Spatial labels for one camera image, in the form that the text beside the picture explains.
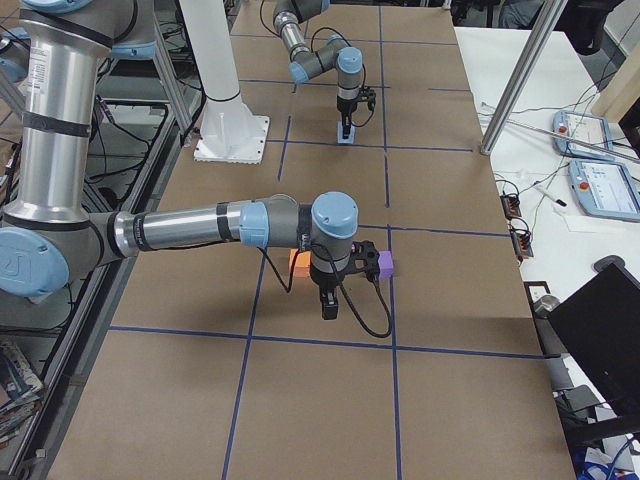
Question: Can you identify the orange connector box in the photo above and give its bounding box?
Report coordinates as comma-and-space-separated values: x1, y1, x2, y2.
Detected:
500, 193, 521, 219
509, 228, 534, 261

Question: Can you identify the lower orange connector box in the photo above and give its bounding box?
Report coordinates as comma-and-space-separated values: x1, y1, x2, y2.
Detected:
509, 228, 534, 261

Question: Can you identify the stack of magazines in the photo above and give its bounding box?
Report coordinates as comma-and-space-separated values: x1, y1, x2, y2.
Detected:
1, 337, 44, 447

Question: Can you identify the black monitor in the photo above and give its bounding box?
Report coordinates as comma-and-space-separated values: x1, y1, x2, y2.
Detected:
548, 264, 639, 415

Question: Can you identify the light blue foam block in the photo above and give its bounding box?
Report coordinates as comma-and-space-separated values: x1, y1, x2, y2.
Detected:
337, 123, 356, 145

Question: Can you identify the teach pendant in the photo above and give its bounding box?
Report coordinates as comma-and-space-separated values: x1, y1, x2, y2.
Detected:
568, 159, 639, 223
553, 110, 614, 161

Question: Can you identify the purple foam block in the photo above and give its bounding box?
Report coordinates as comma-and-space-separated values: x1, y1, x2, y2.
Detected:
378, 250, 394, 279

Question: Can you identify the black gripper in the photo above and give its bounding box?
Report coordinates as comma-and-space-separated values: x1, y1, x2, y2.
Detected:
337, 89, 360, 138
310, 253, 349, 320

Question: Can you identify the black camera cable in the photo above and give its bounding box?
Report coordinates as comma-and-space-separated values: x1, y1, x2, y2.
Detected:
259, 246, 393, 338
309, 27, 377, 129

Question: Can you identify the upper teach pendant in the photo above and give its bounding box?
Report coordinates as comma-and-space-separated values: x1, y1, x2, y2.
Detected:
553, 110, 614, 161

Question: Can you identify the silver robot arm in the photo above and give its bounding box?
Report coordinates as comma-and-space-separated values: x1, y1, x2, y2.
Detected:
266, 0, 376, 144
1, 1, 358, 320

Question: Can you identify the orange foam block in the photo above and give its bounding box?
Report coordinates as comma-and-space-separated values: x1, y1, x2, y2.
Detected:
289, 249, 311, 278

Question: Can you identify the white pedestal column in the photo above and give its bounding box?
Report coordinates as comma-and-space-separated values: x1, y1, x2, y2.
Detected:
180, 0, 270, 164

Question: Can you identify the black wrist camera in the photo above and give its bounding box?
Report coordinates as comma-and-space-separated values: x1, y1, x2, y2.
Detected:
347, 240, 380, 283
359, 86, 376, 113

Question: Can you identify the lower teach pendant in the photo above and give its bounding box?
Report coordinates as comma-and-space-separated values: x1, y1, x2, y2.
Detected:
568, 159, 639, 223

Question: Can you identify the aluminium frame post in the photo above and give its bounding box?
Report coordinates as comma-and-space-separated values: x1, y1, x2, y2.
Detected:
480, 0, 568, 155

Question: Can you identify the upper orange connector box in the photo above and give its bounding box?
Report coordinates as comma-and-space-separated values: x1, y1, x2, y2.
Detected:
500, 193, 521, 219

